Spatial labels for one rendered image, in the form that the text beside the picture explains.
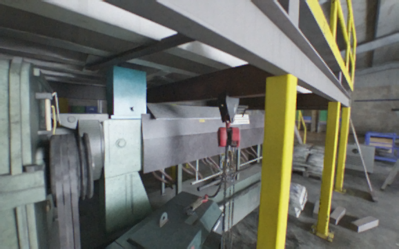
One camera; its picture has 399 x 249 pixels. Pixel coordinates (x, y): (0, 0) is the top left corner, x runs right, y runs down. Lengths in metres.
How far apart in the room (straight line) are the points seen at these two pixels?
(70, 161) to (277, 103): 0.83
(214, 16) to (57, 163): 0.66
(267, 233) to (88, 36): 1.32
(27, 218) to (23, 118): 0.32
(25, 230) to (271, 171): 0.89
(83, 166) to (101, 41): 0.68
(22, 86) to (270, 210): 1.04
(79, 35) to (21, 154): 0.63
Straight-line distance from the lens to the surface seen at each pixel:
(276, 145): 0.74
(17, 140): 0.70
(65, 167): 0.70
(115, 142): 1.26
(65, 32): 1.07
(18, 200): 0.72
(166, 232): 1.02
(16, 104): 0.71
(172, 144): 1.41
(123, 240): 1.09
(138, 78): 1.33
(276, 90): 0.74
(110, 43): 1.09
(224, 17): 0.49
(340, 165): 4.20
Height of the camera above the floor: 1.53
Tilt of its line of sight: 4 degrees down
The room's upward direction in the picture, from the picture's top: 1 degrees clockwise
